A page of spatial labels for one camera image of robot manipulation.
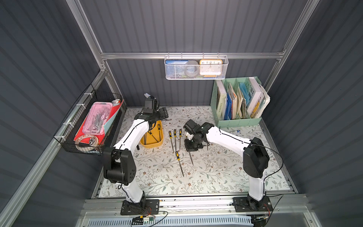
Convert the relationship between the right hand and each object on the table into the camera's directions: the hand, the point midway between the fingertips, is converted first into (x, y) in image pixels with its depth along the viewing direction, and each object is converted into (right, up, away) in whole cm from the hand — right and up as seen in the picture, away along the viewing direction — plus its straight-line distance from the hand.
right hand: (189, 148), depth 85 cm
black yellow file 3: (+13, -1, +11) cm, 17 cm away
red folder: (-45, +8, -17) cm, 49 cm away
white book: (+46, +33, +11) cm, 58 cm away
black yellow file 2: (0, -2, -3) cm, 3 cm away
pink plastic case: (-49, +16, -13) cm, 54 cm away
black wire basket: (-49, +6, -19) cm, 53 cm away
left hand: (-19, +23, +3) cm, 30 cm away
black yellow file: (-7, -8, +6) cm, 12 cm away
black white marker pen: (-35, -2, +11) cm, 37 cm away
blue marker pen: (+37, +9, +19) cm, 42 cm away
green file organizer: (+32, +29, +9) cm, 45 cm away
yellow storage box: (-26, +4, +17) cm, 31 cm away
